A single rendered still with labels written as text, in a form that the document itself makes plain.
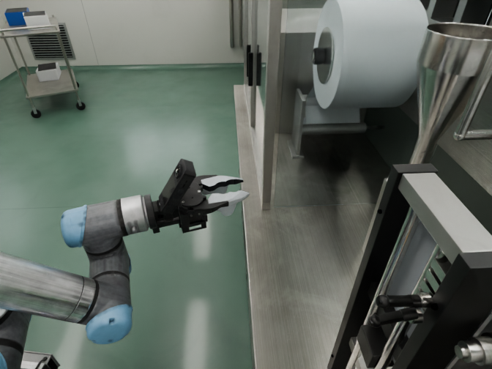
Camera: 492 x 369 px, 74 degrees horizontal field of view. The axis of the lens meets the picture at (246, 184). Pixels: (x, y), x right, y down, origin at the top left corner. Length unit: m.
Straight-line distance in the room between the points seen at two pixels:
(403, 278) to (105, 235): 0.51
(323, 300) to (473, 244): 0.62
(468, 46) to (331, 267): 0.63
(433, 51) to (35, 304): 0.79
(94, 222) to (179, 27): 5.00
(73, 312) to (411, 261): 0.52
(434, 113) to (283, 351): 0.61
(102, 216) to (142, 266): 1.58
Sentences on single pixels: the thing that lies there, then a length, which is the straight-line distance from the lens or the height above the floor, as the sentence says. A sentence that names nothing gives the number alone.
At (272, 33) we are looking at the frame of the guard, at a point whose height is 1.48.
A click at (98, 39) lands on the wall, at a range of 5.86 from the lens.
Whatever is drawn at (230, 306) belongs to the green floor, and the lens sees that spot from 1.97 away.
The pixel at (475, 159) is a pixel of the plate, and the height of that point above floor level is 1.19.
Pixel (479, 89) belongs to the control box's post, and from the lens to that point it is 0.60.
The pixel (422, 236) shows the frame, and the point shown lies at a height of 1.37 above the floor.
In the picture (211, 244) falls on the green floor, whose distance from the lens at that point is 2.27.
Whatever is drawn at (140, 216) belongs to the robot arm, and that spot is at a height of 1.24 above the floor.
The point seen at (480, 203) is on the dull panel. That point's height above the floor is 1.10.
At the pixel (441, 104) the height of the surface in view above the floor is 1.41.
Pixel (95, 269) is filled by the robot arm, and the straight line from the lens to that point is 0.72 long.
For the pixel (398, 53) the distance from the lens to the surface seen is 1.01.
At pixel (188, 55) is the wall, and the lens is 5.63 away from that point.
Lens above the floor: 1.66
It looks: 37 degrees down
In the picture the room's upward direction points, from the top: straight up
